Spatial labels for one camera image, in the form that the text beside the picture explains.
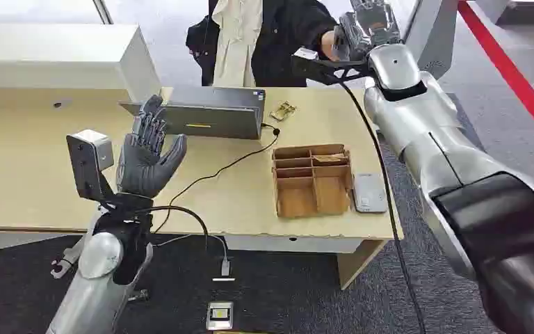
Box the wooden card box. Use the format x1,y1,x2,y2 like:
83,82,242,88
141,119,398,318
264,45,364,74
272,143,355,219

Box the person's hand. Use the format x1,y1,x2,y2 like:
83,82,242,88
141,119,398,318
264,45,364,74
320,29,341,62

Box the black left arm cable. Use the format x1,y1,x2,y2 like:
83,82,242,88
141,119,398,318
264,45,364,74
132,205,211,251

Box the red floor tape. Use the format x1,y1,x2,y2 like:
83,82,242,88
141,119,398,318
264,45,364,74
457,0,534,154

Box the grey laptop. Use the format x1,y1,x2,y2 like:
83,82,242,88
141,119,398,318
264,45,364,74
119,86,267,141

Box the person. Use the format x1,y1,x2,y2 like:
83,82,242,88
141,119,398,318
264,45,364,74
185,0,341,88

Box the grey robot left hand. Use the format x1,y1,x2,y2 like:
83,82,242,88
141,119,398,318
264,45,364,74
115,94,188,198

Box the white pillar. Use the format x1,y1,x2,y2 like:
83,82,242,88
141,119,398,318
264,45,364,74
404,0,462,80

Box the card with brown print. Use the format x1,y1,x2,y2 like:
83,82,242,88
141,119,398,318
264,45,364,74
313,154,349,165

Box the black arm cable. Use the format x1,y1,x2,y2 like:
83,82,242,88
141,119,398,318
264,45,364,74
339,81,428,334
132,205,211,251

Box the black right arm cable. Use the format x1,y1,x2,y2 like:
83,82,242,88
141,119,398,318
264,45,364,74
339,81,428,334

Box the small gold metal clip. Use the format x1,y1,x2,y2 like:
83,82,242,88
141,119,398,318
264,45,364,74
269,100,298,122

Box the white cabinet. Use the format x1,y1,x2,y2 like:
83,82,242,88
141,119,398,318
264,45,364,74
0,23,163,103

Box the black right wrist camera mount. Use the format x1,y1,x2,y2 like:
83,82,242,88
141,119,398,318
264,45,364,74
291,47,370,87

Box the small silver floor device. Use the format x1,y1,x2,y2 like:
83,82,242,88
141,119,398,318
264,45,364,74
205,301,235,332

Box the white desk drawer unit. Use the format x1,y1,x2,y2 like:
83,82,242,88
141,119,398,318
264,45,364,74
224,235,366,255

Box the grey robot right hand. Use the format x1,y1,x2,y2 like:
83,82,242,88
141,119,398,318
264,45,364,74
332,0,402,62

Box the white usb cable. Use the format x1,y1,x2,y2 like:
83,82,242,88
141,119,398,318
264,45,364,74
155,233,232,278

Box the thin black desk cable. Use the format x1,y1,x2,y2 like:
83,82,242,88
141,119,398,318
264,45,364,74
153,122,281,234

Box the wooden desk leg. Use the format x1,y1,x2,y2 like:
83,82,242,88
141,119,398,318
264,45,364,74
336,239,389,292

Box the grey smartphone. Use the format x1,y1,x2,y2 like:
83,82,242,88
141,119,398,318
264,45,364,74
352,173,389,214

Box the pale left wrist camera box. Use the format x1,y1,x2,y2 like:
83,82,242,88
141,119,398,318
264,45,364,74
66,129,115,200

